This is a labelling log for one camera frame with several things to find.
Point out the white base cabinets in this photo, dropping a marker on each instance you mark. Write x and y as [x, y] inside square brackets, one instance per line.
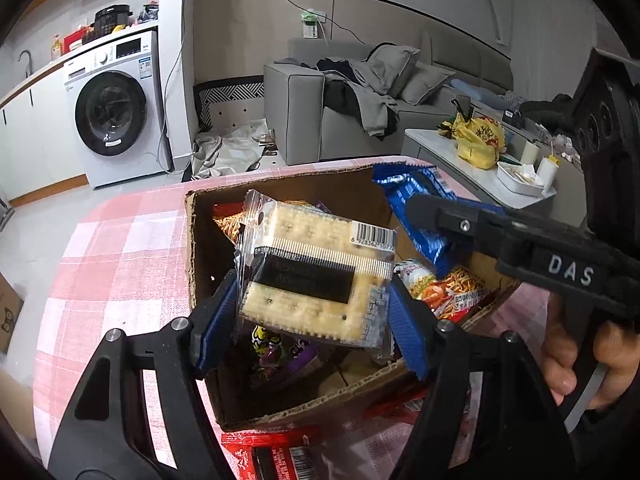
[35, 135]

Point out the green white wall control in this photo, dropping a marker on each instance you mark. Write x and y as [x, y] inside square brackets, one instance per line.
[311, 24]

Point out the black clothes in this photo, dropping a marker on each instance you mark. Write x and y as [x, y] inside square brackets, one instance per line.
[342, 97]

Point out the clear cracker packet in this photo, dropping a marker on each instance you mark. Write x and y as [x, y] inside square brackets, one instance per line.
[310, 240]

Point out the dark cloth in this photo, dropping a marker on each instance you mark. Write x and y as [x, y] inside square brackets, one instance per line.
[547, 112]

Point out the black white patterned panel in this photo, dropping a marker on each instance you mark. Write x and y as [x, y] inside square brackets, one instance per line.
[230, 97]

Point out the grey pillow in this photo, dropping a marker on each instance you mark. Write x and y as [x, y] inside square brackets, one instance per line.
[425, 82]

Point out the white food tray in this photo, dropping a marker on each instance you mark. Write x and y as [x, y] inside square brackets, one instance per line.
[520, 180]

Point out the grey clothes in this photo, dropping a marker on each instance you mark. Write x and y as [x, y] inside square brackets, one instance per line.
[372, 95]

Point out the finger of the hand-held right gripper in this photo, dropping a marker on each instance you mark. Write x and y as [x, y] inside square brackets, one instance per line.
[450, 220]

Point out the black bag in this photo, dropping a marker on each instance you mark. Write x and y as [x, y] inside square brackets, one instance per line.
[148, 12]

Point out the red box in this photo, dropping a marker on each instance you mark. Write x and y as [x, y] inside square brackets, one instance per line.
[77, 39]

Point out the pink plaid tablecloth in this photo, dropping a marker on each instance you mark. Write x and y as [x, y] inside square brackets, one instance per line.
[125, 260]

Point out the white washing machine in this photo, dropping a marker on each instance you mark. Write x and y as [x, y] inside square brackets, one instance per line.
[115, 110]

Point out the grey sofa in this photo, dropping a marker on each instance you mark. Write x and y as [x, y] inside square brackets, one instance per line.
[295, 110]

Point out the printed cardboard box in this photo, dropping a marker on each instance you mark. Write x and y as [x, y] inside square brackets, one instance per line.
[10, 310]

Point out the white cloth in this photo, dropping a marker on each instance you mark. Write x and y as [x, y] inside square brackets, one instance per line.
[230, 150]

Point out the brown cardboard box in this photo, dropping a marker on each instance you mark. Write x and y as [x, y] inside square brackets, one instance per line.
[300, 185]

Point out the black pressure cooker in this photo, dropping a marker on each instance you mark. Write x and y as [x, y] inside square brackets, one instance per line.
[112, 20]

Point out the yellow plastic bag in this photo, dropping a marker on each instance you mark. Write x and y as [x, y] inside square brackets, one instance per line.
[480, 145]

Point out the kitchen faucet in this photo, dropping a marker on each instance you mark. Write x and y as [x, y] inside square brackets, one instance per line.
[25, 55]

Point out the orange noodle snack packet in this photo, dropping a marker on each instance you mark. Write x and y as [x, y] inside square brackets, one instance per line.
[440, 290]
[232, 222]

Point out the person's right hand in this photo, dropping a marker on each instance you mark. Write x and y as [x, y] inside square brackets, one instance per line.
[555, 355]

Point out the purple snack packet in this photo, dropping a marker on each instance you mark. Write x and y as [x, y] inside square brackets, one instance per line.
[280, 360]

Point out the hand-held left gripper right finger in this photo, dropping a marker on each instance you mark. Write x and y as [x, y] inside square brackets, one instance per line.
[407, 330]

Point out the white cup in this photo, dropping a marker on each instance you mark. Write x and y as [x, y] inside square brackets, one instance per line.
[547, 170]

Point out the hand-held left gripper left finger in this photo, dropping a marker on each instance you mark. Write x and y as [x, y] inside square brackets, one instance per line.
[220, 320]

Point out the red cookie packet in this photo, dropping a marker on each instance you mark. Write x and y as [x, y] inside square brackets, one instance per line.
[240, 452]

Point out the grey coffee table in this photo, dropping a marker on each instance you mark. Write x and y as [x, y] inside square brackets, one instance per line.
[430, 152]

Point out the blue snack packet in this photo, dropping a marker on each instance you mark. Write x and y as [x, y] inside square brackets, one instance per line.
[405, 182]

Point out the yellow bottle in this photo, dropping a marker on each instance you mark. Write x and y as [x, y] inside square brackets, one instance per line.
[56, 46]

